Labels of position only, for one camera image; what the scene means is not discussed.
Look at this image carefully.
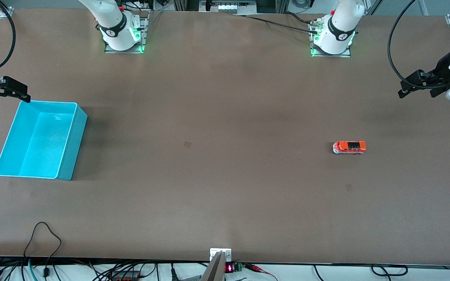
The teal cable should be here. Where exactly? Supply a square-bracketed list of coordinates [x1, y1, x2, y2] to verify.
[27, 259, 39, 281]

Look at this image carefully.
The grey camera mount bar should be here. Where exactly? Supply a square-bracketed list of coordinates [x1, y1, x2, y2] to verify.
[200, 251, 226, 281]

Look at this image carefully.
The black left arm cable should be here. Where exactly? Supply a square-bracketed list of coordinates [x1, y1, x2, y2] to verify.
[387, 0, 440, 89]

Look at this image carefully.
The orange toy bus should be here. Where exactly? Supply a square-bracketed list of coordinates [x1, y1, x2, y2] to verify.
[332, 140, 366, 155]

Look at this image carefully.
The looped thin black cable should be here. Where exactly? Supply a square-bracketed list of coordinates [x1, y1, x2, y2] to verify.
[23, 221, 62, 278]

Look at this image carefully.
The thick black table cable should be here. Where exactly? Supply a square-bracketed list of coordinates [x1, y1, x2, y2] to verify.
[284, 12, 321, 25]

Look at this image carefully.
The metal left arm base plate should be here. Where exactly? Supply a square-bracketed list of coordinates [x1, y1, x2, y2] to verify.
[308, 20, 352, 58]

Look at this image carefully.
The thin black table cable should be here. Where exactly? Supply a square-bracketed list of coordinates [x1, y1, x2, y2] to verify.
[228, 14, 319, 34]

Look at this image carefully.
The coiled black cable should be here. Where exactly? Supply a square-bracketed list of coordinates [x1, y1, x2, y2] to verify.
[371, 264, 409, 277]

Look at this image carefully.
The red clip lead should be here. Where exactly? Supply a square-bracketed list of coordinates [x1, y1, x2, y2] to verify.
[245, 263, 279, 281]

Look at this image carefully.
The aluminium frame rack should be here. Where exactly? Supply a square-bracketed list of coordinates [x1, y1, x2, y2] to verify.
[172, 0, 289, 14]

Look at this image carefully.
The blue plastic box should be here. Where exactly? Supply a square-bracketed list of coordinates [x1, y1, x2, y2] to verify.
[0, 100, 88, 181]

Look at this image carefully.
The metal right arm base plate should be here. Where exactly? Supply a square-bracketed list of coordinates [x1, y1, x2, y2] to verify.
[104, 11, 150, 54]

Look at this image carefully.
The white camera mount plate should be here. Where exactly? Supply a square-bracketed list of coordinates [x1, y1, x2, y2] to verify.
[210, 248, 232, 262]

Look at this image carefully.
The black power strip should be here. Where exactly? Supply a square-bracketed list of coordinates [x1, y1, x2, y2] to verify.
[111, 271, 140, 281]

